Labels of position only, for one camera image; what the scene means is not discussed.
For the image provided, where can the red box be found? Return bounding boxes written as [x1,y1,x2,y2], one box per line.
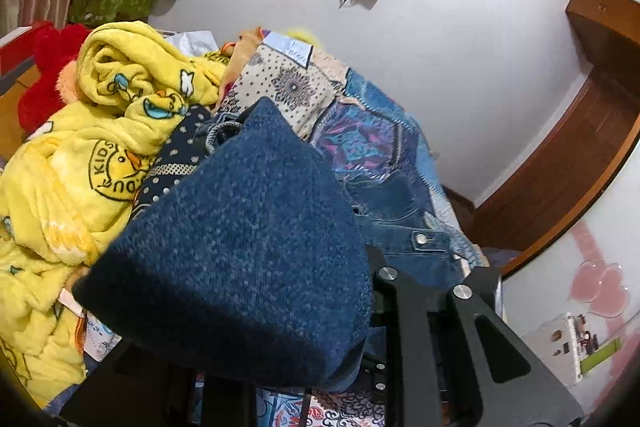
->
[0,27,37,75]

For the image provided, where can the yellow cartoon fleece blanket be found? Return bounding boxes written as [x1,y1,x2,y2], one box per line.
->
[0,21,232,409]

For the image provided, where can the blue patchwork quilt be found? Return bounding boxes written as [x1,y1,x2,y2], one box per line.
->
[215,29,483,268]

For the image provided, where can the dark polka dot cloth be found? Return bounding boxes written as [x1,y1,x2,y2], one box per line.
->
[131,104,217,214]

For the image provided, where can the orange plush toy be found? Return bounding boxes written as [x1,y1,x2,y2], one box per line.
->
[220,27,264,58]

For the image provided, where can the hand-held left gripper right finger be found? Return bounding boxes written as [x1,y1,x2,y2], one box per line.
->
[370,264,586,427]

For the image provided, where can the yellow fluffy toy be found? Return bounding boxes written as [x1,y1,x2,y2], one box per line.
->
[286,26,322,46]

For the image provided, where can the red plush toy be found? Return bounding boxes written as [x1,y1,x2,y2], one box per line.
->
[18,22,94,134]

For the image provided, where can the white printed card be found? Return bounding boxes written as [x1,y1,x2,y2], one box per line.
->
[520,311,627,389]

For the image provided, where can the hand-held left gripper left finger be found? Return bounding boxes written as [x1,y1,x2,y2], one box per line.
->
[59,341,257,427]

